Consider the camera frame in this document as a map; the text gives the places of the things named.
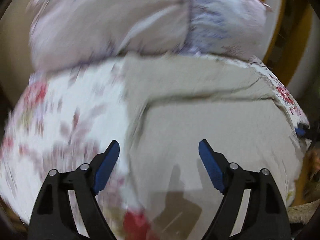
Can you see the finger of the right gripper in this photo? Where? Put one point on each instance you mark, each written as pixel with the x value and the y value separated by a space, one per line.
pixel 302 130

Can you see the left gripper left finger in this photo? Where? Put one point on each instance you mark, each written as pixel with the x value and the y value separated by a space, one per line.
pixel 52 216

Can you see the beige cable-knit sweater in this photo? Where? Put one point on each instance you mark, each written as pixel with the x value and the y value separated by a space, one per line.
pixel 174 102

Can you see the floral bed sheet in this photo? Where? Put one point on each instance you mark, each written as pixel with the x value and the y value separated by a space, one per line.
pixel 63 119

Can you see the blue floral right pillow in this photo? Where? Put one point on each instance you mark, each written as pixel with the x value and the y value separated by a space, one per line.
pixel 232 28

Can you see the pink floral left pillow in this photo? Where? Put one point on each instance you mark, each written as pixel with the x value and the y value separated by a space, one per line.
pixel 66 33

